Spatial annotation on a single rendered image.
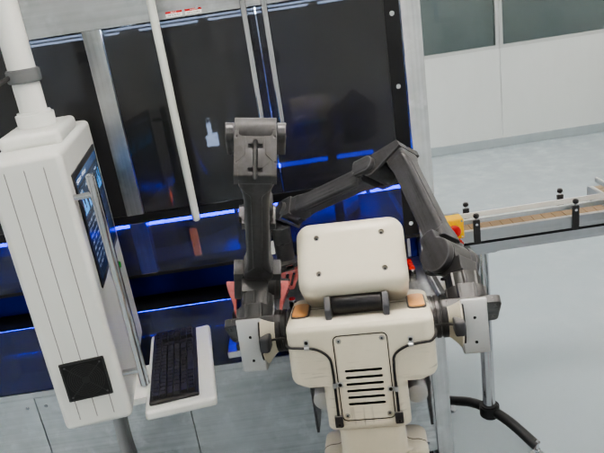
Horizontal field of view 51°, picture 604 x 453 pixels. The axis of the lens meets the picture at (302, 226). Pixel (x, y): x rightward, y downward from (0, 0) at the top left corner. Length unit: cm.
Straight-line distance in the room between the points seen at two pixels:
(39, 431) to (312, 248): 169
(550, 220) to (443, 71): 455
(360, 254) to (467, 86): 582
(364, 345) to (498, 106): 601
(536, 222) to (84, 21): 165
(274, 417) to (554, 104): 547
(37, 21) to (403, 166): 119
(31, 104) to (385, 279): 106
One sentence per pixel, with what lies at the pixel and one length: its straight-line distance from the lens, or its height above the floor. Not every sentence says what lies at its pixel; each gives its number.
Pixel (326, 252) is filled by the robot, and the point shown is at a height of 135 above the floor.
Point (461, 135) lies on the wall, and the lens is 703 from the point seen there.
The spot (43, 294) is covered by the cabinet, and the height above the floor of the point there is 121.
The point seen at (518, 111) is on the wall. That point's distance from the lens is 717.
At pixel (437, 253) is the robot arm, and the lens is 135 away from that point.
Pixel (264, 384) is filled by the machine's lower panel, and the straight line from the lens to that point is 242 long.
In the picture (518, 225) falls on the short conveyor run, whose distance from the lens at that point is 242.
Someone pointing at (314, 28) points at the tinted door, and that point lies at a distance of 203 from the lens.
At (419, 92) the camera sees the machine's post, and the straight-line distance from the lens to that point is 209.
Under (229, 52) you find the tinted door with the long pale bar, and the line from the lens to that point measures 204.
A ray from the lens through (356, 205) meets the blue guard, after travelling 214.
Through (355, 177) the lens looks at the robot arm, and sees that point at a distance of 169.
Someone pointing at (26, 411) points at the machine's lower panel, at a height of 53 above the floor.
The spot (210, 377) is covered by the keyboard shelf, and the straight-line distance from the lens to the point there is 194.
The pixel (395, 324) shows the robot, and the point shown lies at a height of 123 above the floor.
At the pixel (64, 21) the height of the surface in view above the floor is 184.
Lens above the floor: 181
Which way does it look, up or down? 20 degrees down
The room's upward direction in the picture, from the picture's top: 9 degrees counter-clockwise
